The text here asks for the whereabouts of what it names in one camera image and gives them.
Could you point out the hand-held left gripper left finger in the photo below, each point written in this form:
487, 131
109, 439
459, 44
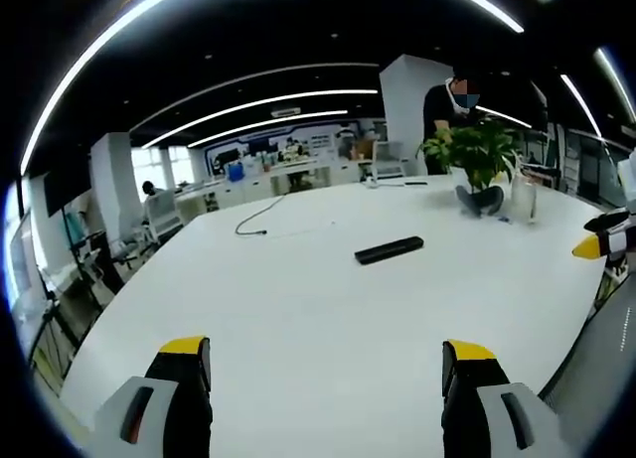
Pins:
164, 403

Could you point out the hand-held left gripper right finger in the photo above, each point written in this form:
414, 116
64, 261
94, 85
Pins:
489, 408

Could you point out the black remote control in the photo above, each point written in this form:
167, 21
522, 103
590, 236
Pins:
389, 250

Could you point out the clear plastic water bottle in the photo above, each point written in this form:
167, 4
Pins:
524, 199

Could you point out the green potted plant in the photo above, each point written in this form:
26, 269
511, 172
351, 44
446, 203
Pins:
472, 152

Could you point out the dark office chair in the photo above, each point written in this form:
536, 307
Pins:
107, 261

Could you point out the white office chair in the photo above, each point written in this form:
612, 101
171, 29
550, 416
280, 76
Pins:
164, 214

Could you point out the small black device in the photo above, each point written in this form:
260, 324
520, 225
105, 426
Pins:
416, 183

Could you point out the white column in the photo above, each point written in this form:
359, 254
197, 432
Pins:
111, 180
405, 112

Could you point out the blue box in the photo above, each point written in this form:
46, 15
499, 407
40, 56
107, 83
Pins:
235, 172

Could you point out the white display counter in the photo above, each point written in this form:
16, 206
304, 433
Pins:
278, 177

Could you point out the black wall screen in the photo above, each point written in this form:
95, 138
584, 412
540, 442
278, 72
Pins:
62, 194

